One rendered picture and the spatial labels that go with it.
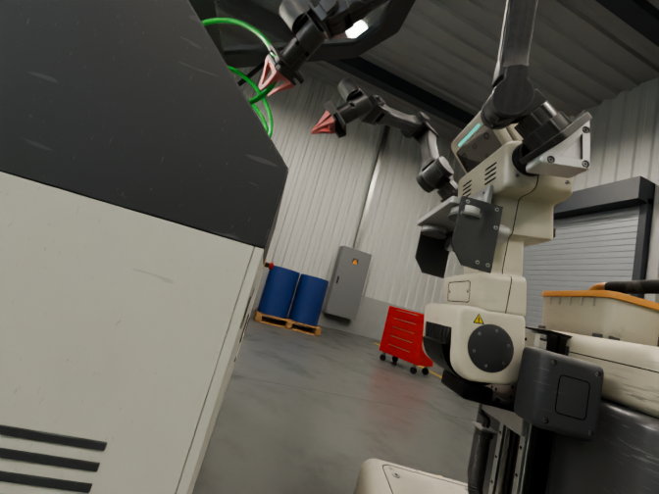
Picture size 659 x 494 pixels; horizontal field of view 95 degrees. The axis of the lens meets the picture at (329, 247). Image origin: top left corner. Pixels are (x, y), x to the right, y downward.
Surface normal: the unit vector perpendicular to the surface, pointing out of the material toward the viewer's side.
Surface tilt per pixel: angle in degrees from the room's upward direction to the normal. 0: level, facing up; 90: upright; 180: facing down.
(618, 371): 90
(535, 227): 90
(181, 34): 90
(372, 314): 90
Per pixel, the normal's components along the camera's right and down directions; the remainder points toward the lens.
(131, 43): 0.22, -0.10
